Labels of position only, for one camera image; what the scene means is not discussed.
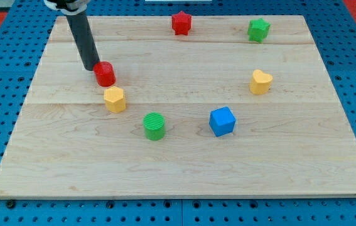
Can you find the robot arm end white collar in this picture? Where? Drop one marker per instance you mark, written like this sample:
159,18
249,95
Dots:
67,7

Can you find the wooden board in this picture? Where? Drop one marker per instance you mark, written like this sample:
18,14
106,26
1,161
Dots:
292,142

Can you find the green cylinder block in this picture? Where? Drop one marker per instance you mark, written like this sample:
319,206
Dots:
154,126

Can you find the blue cube block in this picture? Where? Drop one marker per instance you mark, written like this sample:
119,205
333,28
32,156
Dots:
222,121

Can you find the yellow hexagon block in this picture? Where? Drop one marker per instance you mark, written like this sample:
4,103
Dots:
115,100

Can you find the red cylinder block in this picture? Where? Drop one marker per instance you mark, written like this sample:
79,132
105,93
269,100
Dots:
104,74

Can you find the yellow heart block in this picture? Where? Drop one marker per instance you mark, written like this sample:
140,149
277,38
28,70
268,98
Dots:
260,82

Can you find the red star block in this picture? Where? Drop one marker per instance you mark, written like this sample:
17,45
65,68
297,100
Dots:
181,23

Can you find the green star block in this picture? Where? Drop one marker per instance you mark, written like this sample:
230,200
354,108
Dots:
258,30

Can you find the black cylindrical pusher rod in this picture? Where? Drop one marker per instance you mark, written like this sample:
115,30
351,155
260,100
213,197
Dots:
84,40

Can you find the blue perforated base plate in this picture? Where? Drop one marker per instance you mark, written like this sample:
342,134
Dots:
23,36

